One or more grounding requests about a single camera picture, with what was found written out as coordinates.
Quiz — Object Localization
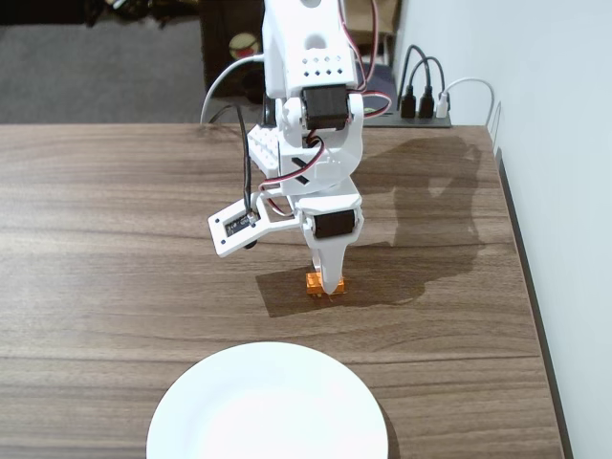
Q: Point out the brown paper bag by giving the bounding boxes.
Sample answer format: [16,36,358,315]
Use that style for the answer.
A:
[346,0,403,35]

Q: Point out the wrist camera on white mount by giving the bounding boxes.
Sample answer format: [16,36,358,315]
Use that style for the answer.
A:
[207,193,300,259]

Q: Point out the dark cabinet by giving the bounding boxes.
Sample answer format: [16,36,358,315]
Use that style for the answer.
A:
[200,0,267,126]

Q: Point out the white round plate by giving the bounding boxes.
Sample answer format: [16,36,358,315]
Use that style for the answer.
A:
[145,341,389,459]

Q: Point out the black camera cable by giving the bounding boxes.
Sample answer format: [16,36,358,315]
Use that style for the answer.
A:
[222,104,255,226]

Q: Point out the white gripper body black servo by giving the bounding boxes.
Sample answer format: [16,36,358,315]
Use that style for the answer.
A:
[294,193,365,250]

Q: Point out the dark bag with green print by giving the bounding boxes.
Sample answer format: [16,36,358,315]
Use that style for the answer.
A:
[356,61,399,116]

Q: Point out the red white black servo wire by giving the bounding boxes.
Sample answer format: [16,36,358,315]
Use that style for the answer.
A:
[339,0,391,119]
[257,136,330,221]

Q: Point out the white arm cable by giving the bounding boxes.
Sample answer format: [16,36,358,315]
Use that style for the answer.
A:
[198,55,266,126]

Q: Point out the black plug with cable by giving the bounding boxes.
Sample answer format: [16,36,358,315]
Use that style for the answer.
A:
[398,45,431,120]
[418,55,447,120]

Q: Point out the black furniture base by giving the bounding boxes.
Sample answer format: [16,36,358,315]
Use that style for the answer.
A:
[0,0,202,30]

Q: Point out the black power strip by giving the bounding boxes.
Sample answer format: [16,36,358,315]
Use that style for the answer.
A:
[362,112,453,129]

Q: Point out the round red cream object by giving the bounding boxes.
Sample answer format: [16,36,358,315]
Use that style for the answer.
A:
[229,33,262,61]

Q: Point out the white plug with cable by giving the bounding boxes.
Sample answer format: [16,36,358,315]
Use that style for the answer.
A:
[434,76,496,133]

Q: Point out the orange lego block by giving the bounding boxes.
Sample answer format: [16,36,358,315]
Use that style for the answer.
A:
[304,271,348,297]

